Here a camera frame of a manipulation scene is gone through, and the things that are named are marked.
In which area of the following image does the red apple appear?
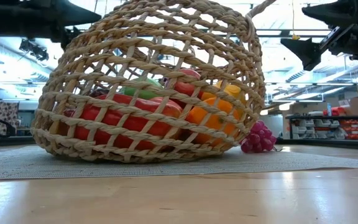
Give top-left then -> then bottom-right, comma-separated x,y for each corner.
165,68 -> 205,108

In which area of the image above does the yellow lemon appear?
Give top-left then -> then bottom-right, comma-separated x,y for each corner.
199,81 -> 247,105

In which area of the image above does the cardboard box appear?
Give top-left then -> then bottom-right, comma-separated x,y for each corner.
349,96 -> 358,116

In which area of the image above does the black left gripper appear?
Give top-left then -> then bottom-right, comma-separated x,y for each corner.
0,0 -> 103,50

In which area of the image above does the black overhead camera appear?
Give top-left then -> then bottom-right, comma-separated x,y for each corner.
19,39 -> 50,62

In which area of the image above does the grey woven placemat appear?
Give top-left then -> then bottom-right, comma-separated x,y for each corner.
0,143 -> 358,182

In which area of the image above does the purple grape bunch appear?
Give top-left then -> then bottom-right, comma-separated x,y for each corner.
240,119 -> 278,154

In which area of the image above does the black aluminium rig frame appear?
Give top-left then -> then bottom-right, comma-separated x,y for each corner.
0,135 -> 358,152

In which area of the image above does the green apple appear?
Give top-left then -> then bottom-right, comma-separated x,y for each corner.
119,77 -> 164,100

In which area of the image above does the large red-orange fruit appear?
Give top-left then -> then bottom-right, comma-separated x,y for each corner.
57,94 -> 183,151

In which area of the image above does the floral patterned cloth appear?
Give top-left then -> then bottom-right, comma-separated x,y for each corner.
0,101 -> 20,136

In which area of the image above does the yellow hanging plug cord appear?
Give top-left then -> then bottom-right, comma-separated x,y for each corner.
290,0 -> 301,41

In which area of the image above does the red storage container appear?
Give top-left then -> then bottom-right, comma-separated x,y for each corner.
323,106 -> 347,116

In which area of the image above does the woven wicker basket with handles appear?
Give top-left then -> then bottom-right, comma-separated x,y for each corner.
30,0 -> 278,164

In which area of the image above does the orange fruit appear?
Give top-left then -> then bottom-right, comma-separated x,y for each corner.
185,97 -> 241,147

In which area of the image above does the grey bin storage rack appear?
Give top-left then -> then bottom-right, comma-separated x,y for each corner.
286,114 -> 343,140

